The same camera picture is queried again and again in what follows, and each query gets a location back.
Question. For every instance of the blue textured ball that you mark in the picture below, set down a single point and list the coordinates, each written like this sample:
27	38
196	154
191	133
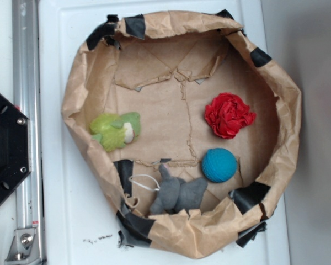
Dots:
219	165

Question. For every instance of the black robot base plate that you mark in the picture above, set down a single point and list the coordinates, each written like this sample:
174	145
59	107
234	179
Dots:
14	148

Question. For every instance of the aluminum extrusion rail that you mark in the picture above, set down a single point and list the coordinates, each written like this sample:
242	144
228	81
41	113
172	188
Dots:
29	195

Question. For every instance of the metal corner bracket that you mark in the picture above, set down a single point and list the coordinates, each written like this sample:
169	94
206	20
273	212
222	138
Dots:
24	248

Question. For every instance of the gray plush animal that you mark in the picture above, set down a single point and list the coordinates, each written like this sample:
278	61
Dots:
175	194

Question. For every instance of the red crumpled paper ball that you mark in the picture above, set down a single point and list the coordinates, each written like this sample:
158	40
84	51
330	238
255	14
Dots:
227	114

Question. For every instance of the green plush toy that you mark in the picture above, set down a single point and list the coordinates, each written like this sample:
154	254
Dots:
115	131

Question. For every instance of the brown paper bag bin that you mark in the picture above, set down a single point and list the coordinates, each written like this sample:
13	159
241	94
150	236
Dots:
168	66

